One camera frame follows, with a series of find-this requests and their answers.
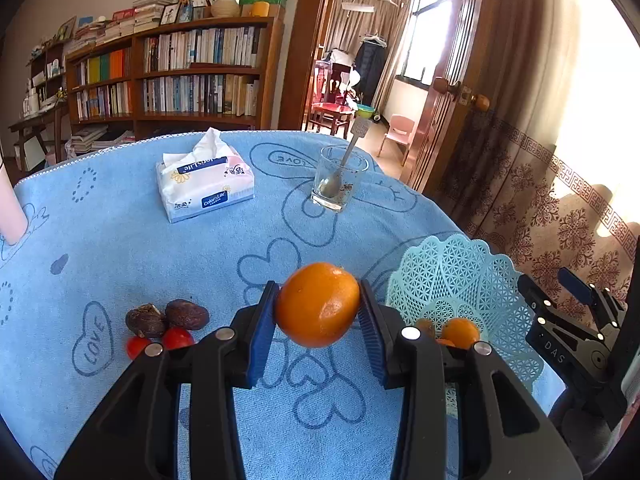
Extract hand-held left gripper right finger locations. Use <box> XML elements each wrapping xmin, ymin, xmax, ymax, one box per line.
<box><xmin>357</xmin><ymin>279</ymin><xmax>583</xmax><ymax>480</ymax></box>

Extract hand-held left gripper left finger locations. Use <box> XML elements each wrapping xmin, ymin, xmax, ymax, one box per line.
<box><xmin>54</xmin><ymin>280</ymin><xmax>281</xmax><ymax>480</ymax></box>

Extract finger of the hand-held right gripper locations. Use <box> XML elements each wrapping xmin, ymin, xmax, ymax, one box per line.
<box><xmin>557</xmin><ymin>266</ymin><xmax>629</xmax><ymax>337</ymax></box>
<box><xmin>518</xmin><ymin>273</ymin><xmax>603</xmax><ymax>343</ymax></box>

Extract small oval glossy orange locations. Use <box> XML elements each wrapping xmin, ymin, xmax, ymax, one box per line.
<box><xmin>275</xmin><ymin>262</ymin><xmax>362</xmax><ymax>349</ymax></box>

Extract small round glossy orange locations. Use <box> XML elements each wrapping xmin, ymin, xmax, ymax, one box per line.
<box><xmin>441</xmin><ymin>317</ymin><xmax>482</xmax><ymax>351</ymax></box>

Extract teal lattice plastic basket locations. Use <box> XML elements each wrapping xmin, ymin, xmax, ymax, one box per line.
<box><xmin>385</xmin><ymin>233</ymin><xmax>547</xmax><ymax>418</ymax></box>

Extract dark brown avocado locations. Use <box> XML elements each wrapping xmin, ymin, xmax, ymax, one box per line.
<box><xmin>165</xmin><ymin>299</ymin><xmax>211</xmax><ymax>331</ymax></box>
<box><xmin>125</xmin><ymin>303</ymin><xmax>167</xmax><ymax>338</ymax></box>

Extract red tomato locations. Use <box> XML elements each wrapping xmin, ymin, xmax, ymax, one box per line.
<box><xmin>161</xmin><ymin>326</ymin><xmax>196</xmax><ymax>352</ymax></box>
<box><xmin>125</xmin><ymin>336</ymin><xmax>152</xmax><ymax>361</ymax></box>

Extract blue printed towel cloth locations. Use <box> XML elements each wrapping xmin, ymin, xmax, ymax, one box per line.
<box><xmin>0</xmin><ymin>130</ymin><xmax>567</xmax><ymax>480</ymax></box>

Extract metal spoon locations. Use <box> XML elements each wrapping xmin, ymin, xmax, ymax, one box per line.
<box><xmin>319</xmin><ymin>119</ymin><xmax>372</xmax><ymax>200</ymax></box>

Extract clear drinking glass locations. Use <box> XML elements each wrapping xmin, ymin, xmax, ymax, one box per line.
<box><xmin>311</xmin><ymin>145</ymin><xmax>370</xmax><ymax>212</ymax></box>

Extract white tissue pack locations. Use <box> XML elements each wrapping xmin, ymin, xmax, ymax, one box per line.
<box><xmin>155</xmin><ymin>127</ymin><xmax>256</xmax><ymax>224</ymax></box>

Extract wooden door with round knobs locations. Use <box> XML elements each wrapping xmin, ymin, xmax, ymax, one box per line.
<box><xmin>400</xmin><ymin>0</ymin><xmax>493</xmax><ymax>193</ymax></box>

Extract small pink chair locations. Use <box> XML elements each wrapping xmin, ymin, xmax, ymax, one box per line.
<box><xmin>377</xmin><ymin>114</ymin><xmax>416</xmax><ymax>166</ymax></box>

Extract red wooden chair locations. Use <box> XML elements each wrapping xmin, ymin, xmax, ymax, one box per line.
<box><xmin>306</xmin><ymin>60</ymin><xmax>358</xmax><ymax>138</ymax></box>

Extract pile of magazines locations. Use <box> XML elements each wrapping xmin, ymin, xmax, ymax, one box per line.
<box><xmin>69</xmin><ymin>125</ymin><xmax>137</xmax><ymax>157</ymax></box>

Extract black hanging coat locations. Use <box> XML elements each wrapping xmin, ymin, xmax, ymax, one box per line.
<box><xmin>354</xmin><ymin>40</ymin><xmax>389</xmax><ymax>107</ymax></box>

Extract wooden bookshelf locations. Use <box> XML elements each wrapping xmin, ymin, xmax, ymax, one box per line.
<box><xmin>65</xmin><ymin>16</ymin><xmax>285</xmax><ymax>141</ymax></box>

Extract pink tumbler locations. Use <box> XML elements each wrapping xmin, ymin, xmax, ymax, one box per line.
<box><xmin>0</xmin><ymin>157</ymin><xmax>29</xmax><ymax>246</ymax></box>

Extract rows of books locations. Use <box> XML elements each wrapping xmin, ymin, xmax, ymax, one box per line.
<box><xmin>75</xmin><ymin>26</ymin><xmax>263</xmax><ymax>121</ymax></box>

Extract window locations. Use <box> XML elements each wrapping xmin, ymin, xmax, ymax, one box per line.
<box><xmin>402</xmin><ymin>0</ymin><xmax>458</xmax><ymax>86</ymax></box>

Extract beige curtain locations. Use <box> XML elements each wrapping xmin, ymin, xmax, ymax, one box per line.
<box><xmin>325</xmin><ymin>0</ymin><xmax>415</xmax><ymax>103</ymax></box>

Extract dark wooden desk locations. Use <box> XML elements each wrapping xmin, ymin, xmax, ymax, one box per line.
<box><xmin>7</xmin><ymin>102</ymin><xmax>71</xmax><ymax>171</ymax></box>

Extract green box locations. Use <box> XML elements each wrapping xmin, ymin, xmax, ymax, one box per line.
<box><xmin>240</xmin><ymin>0</ymin><xmax>289</xmax><ymax>17</ymax></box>

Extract stack of books on shelf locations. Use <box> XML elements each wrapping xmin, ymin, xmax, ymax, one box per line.
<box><xmin>65</xmin><ymin>0</ymin><xmax>176</xmax><ymax>54</ymax></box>

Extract wooden door frame post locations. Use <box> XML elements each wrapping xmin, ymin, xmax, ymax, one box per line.
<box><xmin>277</xmin><ymin>0</ymin><xmax>339</xmax><ymax>133</ymax></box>

